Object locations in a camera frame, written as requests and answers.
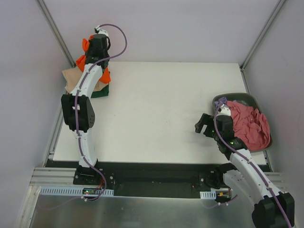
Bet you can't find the orange t-shirt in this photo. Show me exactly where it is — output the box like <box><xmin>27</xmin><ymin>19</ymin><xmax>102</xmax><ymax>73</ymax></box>
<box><xmin>76</xmin><ymin>35</ymin><xmax>111</xmax><ymax>84</ymax></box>

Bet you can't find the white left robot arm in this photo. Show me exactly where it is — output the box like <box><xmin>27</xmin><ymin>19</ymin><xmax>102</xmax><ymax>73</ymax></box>
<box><xmin>61</xmin><ymin>33</ymin><xmax>110</xmax><ymax>185</ymax></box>

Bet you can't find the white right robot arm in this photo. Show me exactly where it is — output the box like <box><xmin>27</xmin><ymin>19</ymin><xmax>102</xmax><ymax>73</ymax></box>
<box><xmin>195</xmin><ymin>113</ymin><xmax>295</xmax><ymax>228</ymax></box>

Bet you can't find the lavender crumpled t-shirt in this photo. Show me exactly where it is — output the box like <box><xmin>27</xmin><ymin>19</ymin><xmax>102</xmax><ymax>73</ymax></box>
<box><xmin>214</xmin><ymin>97</ymin><xmax>228</xmax><ymax>108</ymax></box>

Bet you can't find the pink crumpled t-shirt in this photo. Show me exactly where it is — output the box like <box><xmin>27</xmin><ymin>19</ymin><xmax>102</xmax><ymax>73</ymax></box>
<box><xmin>227</xmin><ymin>101</ymin><xmax>271</xmax><ymax>152</ymax></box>

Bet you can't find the grey-green plastic laundry bin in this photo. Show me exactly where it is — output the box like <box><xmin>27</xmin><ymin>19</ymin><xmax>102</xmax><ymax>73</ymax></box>
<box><xmin>212</xmin><ymin>93</ymin><xmax>273</xmax><ymax>152</ymax></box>

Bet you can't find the folded beige t-shirt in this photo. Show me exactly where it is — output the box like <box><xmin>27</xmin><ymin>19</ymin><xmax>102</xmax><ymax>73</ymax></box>
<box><xmin>62</xmin><ymin>66</ymin><xmax>107</xmax><ymax>93</ymax></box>

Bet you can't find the folded dark green t-shirt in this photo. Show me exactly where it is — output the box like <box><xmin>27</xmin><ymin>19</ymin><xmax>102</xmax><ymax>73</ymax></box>
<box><xmin>91</xmin><ymin>84</ymin><xmax>109</xmax><ymax>98</ymax></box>

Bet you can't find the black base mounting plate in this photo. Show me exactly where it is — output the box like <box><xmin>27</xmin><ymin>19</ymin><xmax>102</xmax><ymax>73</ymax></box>
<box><xmin>73</xmin><ymin>161</ymin><xmax>232</xmax><ymax>199</ymax></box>

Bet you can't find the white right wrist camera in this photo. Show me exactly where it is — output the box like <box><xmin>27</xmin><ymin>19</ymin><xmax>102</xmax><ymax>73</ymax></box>
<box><xmin>217</xmin><ymin>105</ymin><xmax>231</xmax><ymax>116</ymax></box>

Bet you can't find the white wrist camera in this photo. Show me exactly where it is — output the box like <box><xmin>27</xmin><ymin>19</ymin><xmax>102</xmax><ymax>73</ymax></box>
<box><xmin>217</xmin><ymin>105</ymin><xmax>231</xmax><ymax>116</ymax></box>
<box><xmin>94</xmin><ymin>26</ymin><xmax>109</xmax><ymax>37</ymax></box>

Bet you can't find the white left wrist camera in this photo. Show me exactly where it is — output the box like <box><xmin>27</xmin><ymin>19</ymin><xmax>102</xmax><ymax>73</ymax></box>
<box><xmin>94</xmin><ymin>26</ymin><xmax>109</xmax><ymax>37</ymax></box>

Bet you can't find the aluminium frame rail right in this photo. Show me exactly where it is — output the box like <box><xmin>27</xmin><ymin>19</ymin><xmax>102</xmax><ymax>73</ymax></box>
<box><xmin>240</xmin><ymin>0</ymin><xmax>288</xmax><ymax>72</ymax></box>

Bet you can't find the aluminium frame rail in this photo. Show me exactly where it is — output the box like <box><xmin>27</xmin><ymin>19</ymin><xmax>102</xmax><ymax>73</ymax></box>
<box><xmin>240</xmin><ymin>0</ymin><xmax>288</xmax><ymax>72</ymax></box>
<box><xmin>36</xmin><ymin>0</ymin><xmax>76</xmax><ymax>67</ymax></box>

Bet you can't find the white slotted cable duct right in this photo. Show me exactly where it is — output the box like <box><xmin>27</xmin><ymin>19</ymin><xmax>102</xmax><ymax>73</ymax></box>
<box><xmin>199</xmin><ymin>190</ymin><xmax>217</xmax><ymax>200</ymax></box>

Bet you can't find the white slotted cable duct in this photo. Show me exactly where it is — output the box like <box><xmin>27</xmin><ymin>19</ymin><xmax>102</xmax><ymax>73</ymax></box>
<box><xmin>199</xmin><ymin>190</ymin><xmax>217</xmax><ymax>200</ymax></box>
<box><xmin>40</xmin><ymin>186</ymin><xmax>114</xmax><ymax>197</ymax></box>

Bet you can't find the aluminium frame rail left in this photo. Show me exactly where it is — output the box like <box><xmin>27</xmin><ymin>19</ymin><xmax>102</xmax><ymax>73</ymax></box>
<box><xmin>36</xmin><ymin>0</ymin><xmax>76</xmax><ymax>67</ymax></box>

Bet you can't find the aluminium front cross rail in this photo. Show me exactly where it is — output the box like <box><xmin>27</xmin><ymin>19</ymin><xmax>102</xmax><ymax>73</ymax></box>
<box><xmin>29</xmin><ymin>167</ymin><xmax>287</xmax><ymax>191</ymax></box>

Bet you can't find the white slotted cable duct left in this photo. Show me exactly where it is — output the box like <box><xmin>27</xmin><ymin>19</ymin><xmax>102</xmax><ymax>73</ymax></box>
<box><xmin>40</xmin><ymin>186</ymin><xmax>114</xmax><ymax>197</ymax></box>

